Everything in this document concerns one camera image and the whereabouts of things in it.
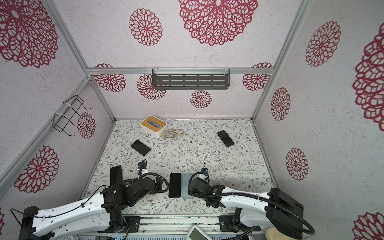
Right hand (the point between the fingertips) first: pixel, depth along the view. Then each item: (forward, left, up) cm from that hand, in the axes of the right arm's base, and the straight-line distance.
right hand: (190, 187), depth 82 cm
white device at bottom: (-21, -3, +1) cm, 22 cm away
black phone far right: (+38, -24, -5) cm, 45 cm away
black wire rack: (+28, +63, +31) cm, 76 cm away
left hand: (0, +17, +9) cm, 19 cm away
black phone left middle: (+27, +35, -3) cm, 45 cm away
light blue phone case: (+7, +3, -6) cm, 9 cm away
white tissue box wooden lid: (+43, +28, +2) cm, 52 cm away
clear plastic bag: (+38, +13, 0) cm, 41 cm away
